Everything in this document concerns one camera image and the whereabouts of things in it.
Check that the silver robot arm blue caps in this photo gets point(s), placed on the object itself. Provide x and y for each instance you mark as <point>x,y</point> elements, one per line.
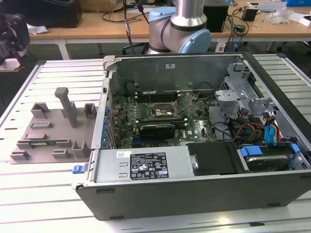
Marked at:
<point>170,29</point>

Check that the CPU socket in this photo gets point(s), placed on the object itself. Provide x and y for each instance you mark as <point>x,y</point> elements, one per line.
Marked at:
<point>161,106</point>

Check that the crumpled white paper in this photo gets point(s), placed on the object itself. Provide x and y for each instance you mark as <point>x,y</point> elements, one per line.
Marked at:
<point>37,29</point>

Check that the black computer tower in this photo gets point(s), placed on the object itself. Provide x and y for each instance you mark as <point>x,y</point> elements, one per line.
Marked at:
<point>48,13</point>

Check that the grey parts rack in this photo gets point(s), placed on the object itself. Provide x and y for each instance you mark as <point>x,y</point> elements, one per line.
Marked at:
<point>56,136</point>

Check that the green RAM stick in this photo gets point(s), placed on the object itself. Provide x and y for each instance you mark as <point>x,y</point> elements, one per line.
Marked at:
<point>52,142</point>

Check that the blue case latch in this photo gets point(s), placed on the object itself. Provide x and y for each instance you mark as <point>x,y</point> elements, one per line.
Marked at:
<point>78,169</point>

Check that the white sticker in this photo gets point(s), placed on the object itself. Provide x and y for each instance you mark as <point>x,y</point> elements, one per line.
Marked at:
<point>170,66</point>

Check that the silver power supply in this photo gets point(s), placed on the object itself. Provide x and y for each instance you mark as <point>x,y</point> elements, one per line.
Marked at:
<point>109,165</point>

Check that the black RAM slot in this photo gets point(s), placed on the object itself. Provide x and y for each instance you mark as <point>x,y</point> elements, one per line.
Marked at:
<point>165,98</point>
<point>165,93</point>

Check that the black graphics card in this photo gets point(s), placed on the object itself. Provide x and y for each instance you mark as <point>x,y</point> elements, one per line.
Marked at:
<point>156,132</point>

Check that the black rating label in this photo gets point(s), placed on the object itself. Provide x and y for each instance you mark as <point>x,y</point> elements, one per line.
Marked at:
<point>148,166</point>

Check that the green motherboard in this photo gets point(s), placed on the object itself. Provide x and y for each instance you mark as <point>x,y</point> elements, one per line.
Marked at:
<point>196,131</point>

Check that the silver drive cage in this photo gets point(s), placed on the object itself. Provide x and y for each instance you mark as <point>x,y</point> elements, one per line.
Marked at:
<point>230,94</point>

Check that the small black adapter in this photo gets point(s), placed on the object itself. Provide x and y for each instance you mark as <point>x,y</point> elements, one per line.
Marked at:
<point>239,28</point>

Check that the black drive bay cover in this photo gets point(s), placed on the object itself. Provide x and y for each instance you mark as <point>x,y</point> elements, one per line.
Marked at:
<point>213,157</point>

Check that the small black cube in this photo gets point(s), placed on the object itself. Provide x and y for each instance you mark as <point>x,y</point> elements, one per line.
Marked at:
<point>249,14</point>

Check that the black open PC case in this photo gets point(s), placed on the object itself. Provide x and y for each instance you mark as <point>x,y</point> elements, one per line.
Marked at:
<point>194,199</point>

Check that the grey flat tray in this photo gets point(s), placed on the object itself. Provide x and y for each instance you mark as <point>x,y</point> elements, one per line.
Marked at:
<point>269,6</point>

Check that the clear plastic bags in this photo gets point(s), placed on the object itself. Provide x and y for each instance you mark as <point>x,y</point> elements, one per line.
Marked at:
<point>279,15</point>

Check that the hard disk in blue carrier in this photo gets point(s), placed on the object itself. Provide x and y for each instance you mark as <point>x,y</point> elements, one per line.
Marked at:
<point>264,162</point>

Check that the blue box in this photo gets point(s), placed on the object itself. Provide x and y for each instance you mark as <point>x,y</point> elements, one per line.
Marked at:
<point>300,2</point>

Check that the white box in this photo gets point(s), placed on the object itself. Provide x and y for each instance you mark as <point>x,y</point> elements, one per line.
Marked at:
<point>306,20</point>

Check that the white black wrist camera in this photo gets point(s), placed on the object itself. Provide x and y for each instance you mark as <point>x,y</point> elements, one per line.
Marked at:
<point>11,64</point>

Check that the wooden desk white frame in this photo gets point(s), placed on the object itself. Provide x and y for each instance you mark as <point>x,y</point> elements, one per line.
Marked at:
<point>80,31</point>
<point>54,32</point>

